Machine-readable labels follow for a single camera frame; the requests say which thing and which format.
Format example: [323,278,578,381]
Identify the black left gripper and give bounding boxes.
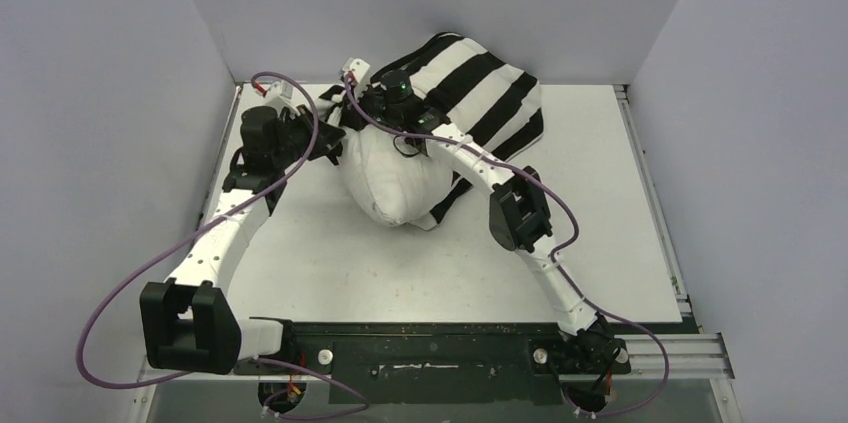
[273,105,348,169]

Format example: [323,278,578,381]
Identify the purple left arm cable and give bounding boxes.
[74,70,322,390]

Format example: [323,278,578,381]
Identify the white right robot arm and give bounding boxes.
[340,69,614,371]

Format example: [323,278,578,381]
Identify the black white striped pillowcase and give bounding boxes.
[370,32,544,225]

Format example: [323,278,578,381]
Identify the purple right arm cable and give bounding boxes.
[342,70,585,269]

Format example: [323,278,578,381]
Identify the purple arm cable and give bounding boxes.
[342,70,585,269]
[74,70,322,390]

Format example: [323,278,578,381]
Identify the black metal base rail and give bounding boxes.
[143,319,733,423]

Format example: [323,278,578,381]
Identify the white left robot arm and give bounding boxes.
[139,106,345,374]

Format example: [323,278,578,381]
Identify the white pillow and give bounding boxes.
[338,125,453,231]

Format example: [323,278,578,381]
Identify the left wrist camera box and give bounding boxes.
[254,82,297,119]

